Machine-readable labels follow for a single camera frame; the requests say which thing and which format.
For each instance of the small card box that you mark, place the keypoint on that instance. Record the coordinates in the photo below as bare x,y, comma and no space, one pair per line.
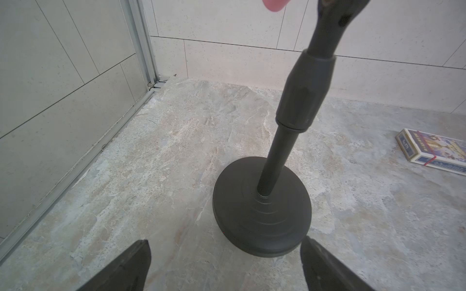
434,151

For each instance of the black stand with white disc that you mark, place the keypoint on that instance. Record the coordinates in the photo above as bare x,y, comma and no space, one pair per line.
259,204

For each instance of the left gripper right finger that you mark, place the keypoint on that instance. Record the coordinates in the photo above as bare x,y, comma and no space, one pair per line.
324,272

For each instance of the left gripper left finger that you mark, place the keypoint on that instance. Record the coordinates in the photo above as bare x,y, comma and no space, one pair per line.
127,272

